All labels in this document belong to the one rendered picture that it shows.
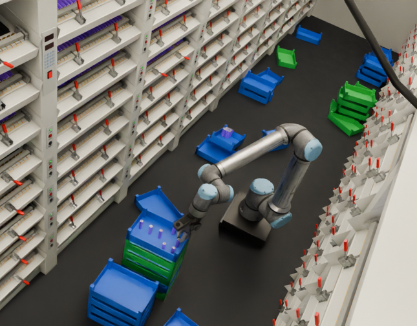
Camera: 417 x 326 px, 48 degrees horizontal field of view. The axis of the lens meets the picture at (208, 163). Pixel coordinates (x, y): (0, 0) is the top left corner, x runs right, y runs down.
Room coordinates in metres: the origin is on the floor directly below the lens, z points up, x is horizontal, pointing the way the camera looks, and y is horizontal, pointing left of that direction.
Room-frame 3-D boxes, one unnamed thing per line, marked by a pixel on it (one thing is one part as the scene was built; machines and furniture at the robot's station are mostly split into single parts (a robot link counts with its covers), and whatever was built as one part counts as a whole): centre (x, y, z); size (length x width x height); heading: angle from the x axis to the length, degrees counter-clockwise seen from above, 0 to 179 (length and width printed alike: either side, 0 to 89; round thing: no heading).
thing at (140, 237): (1.58, 0.14, 0.44); 0.30 x 0.20 x 0.08; 80
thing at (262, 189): (2.24, -0.39, 0.32); 0.17 x 0.15 x 0.18; 45
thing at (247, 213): (2.25, -0.39, 0.19); 0.19 x 0.19 x 0.10
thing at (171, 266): (1.58, 0.14, 0.36); 0.30 x 0.20 x 0.08; 80
